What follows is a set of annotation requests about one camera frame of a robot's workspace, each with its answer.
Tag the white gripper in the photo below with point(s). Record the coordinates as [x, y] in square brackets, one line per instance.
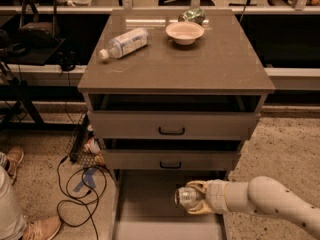
[217, 196]

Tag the green white 7up can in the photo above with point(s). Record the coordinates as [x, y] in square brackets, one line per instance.
[187, 197]

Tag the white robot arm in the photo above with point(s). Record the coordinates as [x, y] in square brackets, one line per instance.
[262, 196]

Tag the middle drawer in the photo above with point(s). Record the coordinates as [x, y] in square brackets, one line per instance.
[170, 160]

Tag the open bottom drawer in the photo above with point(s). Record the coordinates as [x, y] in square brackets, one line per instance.
[146, 208]

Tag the grey drawer cabinet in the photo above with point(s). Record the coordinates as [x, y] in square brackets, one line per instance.
[218, 73]

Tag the top drawer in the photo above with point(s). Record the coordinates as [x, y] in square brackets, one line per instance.
[173, 125]

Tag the blue tape cross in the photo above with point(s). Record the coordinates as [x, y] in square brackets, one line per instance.
[87, 179]

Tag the tan shoe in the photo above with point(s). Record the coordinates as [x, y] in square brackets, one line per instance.
[45, 229]
[14, 157]

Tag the white bowl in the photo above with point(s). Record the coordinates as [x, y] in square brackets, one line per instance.
[184, 33]

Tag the clear plastic water bottle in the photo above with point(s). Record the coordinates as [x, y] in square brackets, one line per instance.
[125, 44]

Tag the black headphones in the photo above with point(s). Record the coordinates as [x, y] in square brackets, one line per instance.
[67, 61]

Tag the person leg light trousers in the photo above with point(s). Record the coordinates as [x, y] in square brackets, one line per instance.
[12, 222]

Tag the black bag on shelf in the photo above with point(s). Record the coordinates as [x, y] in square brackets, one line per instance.
[37, 33]

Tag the wire mesh basket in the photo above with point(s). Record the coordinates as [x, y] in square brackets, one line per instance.
[83, 147]

